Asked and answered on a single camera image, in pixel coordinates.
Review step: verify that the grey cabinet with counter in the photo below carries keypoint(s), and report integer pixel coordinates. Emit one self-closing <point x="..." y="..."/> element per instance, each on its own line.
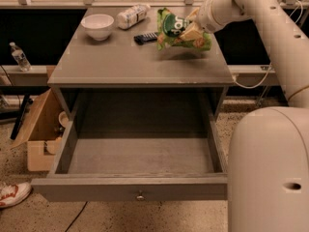
<point x="120" y="62"/>

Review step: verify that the open grey top drawer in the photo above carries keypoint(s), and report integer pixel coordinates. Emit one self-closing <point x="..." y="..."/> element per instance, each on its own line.
<point x="164" y="143"/>

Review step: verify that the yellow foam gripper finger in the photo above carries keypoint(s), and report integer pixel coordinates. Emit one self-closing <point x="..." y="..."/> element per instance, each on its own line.
<point x="192" y="16"/>
<point x="192" y="32"/>

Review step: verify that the black stand leg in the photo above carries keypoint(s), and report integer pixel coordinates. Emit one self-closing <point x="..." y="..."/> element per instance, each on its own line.
<point x="19" y="118"/>

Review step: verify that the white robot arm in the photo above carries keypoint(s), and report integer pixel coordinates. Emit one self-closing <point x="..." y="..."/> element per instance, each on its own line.
<point x="268" y="162"/>

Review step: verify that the green rice chip bag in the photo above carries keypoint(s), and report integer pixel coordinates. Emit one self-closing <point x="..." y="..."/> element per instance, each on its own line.
<point x="169" y="28"/>

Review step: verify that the white ceramic bowl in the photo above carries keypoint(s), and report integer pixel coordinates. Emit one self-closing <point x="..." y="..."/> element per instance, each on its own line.
<point x="98" y="26"/>

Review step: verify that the grey side ledge rail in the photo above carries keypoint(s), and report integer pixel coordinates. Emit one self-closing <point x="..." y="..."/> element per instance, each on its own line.
<point x="252" y="76"/>

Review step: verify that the dark blue snack bar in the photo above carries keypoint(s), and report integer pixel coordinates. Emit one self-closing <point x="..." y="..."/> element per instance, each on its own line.
<point x="146" y="38"/>

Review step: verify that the metal drawer knob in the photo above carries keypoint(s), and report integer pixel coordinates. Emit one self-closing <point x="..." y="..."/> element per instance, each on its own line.
<point x="140" y="196"/>

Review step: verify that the clear plastic water bottle lying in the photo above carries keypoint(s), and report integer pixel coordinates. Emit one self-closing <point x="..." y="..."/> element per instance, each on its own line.
<point x="131" y="16"/>

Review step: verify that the cardboard box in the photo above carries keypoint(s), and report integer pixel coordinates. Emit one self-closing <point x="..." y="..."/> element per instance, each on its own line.
<point x="41" y="131"/>

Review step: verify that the white and red sneaker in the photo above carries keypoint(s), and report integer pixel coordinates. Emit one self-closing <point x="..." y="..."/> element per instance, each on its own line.
<point x="11" y="195"/>

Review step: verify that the upright water bottle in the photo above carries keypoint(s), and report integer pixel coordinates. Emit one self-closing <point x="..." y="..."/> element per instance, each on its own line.
<point x="20" y="57"/>

